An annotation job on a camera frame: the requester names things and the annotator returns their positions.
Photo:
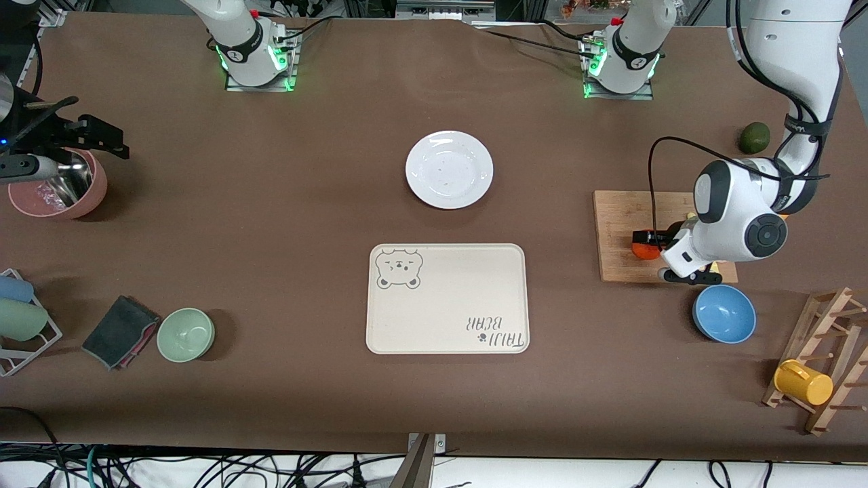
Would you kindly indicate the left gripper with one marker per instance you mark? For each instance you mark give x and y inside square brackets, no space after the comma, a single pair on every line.
[673,232]

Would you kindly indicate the green cup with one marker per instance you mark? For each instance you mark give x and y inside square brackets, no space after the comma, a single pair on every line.
[20,320]

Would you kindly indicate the pink bowl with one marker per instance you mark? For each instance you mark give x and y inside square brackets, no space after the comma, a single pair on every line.
[91,193]

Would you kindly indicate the metal clamp bracket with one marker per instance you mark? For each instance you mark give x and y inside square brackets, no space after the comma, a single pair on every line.
[441,444]

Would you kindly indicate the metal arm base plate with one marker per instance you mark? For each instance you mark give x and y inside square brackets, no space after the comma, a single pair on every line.
[293,74]
[590,95]

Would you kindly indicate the blue bowl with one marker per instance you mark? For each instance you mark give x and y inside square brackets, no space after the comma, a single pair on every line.
[724,315]

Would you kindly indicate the dark green avocado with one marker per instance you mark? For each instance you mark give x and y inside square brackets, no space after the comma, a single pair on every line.
[754,138]

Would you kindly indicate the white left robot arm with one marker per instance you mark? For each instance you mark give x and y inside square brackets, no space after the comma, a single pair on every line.
[800,54]

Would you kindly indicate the clear crumpled plastic piece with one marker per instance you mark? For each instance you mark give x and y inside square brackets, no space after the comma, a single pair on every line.
[49,196]

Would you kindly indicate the dark grey folded cloth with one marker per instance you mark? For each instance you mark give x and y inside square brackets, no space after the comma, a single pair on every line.
[119,332]

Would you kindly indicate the aluminium corner profile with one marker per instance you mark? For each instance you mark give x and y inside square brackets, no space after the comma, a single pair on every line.
[53,17]

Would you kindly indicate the orange mandarin fruit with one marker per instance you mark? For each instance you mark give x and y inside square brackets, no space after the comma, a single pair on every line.
[644,253]

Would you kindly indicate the dark camera mount pole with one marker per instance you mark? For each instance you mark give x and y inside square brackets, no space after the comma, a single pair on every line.
[415,471]

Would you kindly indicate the wooden cutting board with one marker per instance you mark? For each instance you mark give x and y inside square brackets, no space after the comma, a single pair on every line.
[624,217]

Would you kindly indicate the blue cup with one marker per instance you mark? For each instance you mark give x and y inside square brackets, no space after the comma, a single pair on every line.
[15,289]

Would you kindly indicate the metal scoop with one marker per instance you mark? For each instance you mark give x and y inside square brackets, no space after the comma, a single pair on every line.
[71,183]

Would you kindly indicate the white round plate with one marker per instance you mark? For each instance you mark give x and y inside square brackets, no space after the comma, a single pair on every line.
[449,169]

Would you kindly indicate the pale green bowl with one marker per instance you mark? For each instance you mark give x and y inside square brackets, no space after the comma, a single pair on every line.
[185,335]

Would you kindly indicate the yellow mug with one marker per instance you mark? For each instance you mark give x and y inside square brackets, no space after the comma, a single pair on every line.
[807,385]

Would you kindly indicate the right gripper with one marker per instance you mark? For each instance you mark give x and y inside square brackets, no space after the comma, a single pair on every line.
[60,132]

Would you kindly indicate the cream tray with bear print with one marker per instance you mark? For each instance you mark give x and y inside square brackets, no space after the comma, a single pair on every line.
[447,305]

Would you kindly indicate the wooden peg rack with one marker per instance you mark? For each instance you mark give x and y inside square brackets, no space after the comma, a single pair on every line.
[831,295]

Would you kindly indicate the metal frame structure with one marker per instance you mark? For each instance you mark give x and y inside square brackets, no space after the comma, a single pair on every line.
[444,8]

